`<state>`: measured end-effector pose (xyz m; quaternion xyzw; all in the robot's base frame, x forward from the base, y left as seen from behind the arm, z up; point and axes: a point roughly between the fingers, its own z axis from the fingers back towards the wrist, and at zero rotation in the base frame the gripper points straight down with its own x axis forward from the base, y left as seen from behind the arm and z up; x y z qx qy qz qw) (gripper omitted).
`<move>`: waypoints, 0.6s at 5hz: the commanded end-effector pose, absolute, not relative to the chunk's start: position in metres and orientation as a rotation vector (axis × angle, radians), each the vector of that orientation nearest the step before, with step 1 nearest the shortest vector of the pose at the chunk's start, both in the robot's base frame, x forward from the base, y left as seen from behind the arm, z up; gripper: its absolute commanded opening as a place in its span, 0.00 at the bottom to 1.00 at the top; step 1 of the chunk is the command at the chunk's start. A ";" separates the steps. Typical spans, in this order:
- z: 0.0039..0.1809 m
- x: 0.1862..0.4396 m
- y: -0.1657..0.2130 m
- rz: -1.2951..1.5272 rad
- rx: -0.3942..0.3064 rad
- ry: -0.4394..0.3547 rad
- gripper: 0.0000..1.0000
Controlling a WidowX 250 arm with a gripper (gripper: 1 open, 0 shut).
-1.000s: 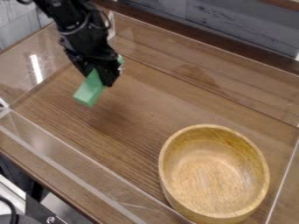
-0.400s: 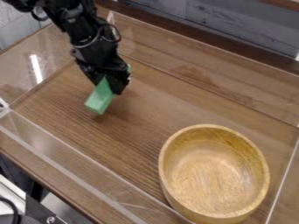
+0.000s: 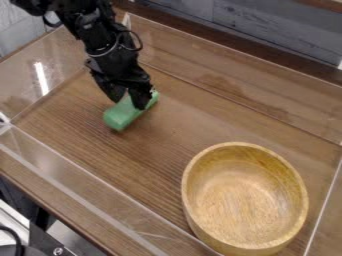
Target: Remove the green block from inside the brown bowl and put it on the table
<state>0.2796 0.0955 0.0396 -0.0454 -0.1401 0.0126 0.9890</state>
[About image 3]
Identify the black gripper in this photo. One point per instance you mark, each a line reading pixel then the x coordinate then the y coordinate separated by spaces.
pixel 117 72

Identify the green rectangular block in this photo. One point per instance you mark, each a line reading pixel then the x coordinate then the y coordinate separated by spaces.
pixel 123 113

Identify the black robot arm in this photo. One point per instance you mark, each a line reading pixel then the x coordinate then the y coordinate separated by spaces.
pixel 110 46

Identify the brown wooden bowl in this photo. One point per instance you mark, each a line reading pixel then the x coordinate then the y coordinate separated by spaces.
pixel 245 199

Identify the clear acrylic tray wall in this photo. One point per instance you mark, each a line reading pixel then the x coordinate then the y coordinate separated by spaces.
pixel 111 183

